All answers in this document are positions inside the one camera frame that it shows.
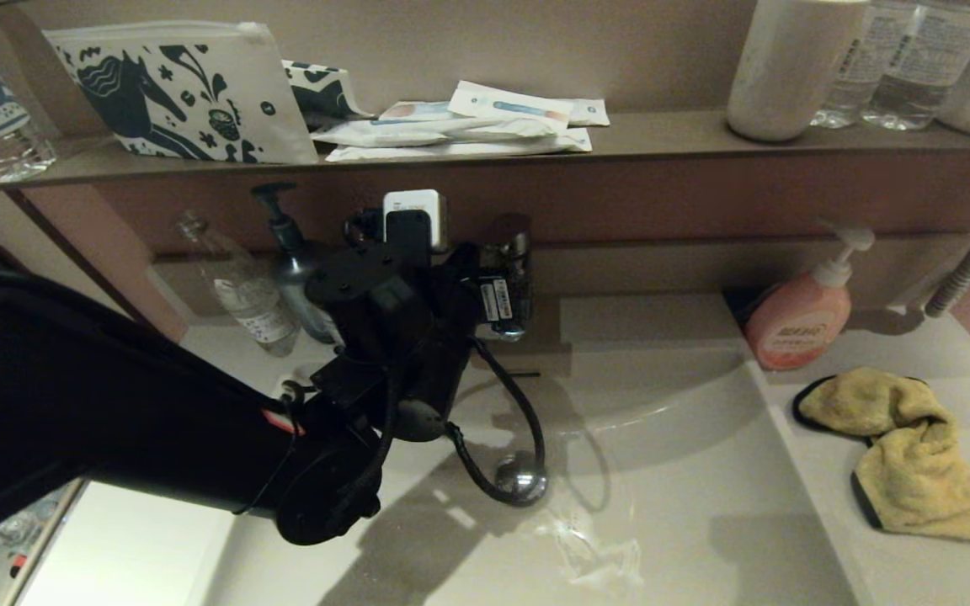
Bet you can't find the small white horse print pouch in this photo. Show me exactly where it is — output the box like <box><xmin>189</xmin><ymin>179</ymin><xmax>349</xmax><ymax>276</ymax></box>
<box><xmin>283</xmin><ymin>61</ymin><xmax>375</xmax><ymax>129</ymax></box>

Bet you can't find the white packet peach print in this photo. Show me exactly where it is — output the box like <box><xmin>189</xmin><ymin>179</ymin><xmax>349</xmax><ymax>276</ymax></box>
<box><xmin>378</xmin><ymin>101</ymin><xmax>459</xmax><ymax>124</ymax></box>

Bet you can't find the empty clear plastic bottle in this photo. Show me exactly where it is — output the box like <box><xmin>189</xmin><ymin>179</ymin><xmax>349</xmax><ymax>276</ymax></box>
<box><xmin>179</xmin><ymin>210</ymin><xmax>302</xmax><ymax>358</ymax></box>

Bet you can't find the brown wall shelf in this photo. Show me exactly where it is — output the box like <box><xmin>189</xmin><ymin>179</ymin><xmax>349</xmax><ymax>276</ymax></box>
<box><xmin>0</xmin><ymin>108</ymin><xmax>970</xmax><ymax>196</ymax></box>

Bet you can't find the flat white packet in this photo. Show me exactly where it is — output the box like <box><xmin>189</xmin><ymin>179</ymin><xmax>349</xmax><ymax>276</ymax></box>
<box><xmin>325</xmin><ymin>129</ymin><xmax>594</xmax><ymax>162</ymax></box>

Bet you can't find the chrome faucet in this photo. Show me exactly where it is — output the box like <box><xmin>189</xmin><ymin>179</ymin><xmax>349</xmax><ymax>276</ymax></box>
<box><xmin>485</xmin><ymin>215</ymin><xmax>534</xmax><ymax>342</ymax></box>

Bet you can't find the yellow cloth with black backing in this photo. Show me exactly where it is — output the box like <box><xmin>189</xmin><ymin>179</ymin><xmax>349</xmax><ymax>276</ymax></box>
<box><xmin>792</xmin><ymin>367</ymin><xmax>970</xmax><ymax>541</ymax></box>

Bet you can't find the white packet blue orange stripe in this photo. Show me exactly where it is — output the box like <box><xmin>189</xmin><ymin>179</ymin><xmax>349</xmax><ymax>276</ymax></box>
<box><xmin>449</xmin><ymin>81</ymin><xmax>574</xmax><ymax>131</ymax></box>

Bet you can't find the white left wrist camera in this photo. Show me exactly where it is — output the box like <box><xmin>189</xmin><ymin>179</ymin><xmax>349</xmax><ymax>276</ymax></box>
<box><xmin>382</xmin><ymin>189</ymin><xmax>450</xmax><ymax>253</ymax></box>

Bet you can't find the pink soap pump bottle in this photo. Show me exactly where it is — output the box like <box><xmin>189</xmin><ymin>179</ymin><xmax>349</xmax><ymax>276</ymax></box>
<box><xmin>744</xmin><ymin>221</ymin><xmax>876</xmax><ymax>372</ymax></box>

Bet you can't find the large white horse print pouch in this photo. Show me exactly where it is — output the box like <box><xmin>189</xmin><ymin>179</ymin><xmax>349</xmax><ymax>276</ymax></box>
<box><xmin>43</xmin><ymin>21</ymin><xmax>319</xmax><ymax>165</ymax></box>

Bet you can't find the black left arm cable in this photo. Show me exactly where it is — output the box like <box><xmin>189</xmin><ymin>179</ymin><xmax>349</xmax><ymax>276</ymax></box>
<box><xmin>443</xmin><ymin>337</ymin><xmax>549</xmax><ymax>508</ymax></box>

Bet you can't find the dark grey pump bottle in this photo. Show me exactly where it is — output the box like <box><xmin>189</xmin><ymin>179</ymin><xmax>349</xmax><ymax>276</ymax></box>
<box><xmin>251</xmin><ymin>183</ymin><xmax>338</xmax><ymax>344</ymax></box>

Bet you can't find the clear water bottle white label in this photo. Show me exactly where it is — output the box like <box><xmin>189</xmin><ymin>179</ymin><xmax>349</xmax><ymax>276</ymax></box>
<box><xmin>811</xmin><ymin>0</ymin><xmax>888</xmax><ymax>129</ymax></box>
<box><xmin>861</xmin><ymin>0</ymin><xmax>970</xmax><ymax>131</ymax></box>

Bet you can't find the white sink basin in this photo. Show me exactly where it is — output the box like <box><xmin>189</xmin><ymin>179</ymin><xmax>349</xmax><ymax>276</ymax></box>
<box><xmin>224</xmin><ymin>349</ymin><xmax>861</xmax><ymax>606</ymax></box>

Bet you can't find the shrink-wrapped water bottle pack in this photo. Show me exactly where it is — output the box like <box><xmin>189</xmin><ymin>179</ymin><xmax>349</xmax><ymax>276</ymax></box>
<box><xmin>0</xmin><ymin>497</ymin><xmax>65</xmax><ymax>565</ymax></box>

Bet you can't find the long white wrapped packet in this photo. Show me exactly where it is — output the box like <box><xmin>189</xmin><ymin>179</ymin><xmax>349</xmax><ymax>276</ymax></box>
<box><xmin>311</xmin><ymin>116</ymin><xmax>560</xmax><ymax>148</ymax></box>

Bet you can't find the small white packet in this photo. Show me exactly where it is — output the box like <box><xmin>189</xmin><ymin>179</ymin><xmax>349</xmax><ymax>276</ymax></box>
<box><xmin>568</xmin><ymin>99</ymin><xmax>610</xmax><ymax>127</ymax></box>

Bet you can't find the chrome drain stopper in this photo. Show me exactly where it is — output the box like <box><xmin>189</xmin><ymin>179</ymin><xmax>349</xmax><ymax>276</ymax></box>
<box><xmin>495</xmin><ymin>452</ymin><xmax>549</xmax><ymax>506</ymax></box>

